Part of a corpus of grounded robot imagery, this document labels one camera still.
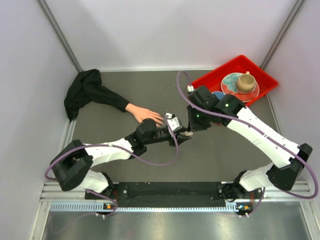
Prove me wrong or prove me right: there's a mannequin hand with long nails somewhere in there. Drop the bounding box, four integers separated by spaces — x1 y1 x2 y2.
125 103 164 127

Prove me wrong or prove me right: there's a red plastic tray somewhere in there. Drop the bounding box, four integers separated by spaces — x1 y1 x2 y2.
192 55 279 106

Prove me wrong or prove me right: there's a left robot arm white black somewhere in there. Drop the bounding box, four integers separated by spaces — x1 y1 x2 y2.
49 115 192 199

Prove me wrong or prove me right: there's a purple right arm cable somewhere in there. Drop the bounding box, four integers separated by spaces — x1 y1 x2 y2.
176 70 317 218

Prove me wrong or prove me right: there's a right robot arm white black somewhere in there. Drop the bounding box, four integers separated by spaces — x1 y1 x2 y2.
187 85 313 198

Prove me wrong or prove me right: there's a beige nail polish bottle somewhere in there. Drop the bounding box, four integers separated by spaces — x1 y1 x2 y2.
180 131 193 139

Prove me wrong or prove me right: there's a small blue round lid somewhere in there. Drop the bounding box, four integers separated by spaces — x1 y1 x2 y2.
212 91 225 100

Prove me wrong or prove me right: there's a black sleeve cloth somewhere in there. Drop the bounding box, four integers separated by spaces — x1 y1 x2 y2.
64 69 130 121

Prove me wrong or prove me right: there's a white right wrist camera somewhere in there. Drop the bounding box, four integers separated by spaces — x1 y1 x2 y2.
187 85 194 93

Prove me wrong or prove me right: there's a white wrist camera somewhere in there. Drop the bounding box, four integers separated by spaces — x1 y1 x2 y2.
165 113 183 132
187 85 194 93

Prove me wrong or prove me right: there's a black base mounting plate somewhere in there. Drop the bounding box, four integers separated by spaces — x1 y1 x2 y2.
84 181 253 208

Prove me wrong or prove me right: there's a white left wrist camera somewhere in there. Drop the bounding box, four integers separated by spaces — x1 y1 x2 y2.
165 113 183 132

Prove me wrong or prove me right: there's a beige ceramic cup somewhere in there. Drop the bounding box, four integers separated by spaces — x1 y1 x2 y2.
235 71 256 94

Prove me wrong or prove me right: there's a red and teal plate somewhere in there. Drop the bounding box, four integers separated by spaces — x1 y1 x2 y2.
220 72 260 103

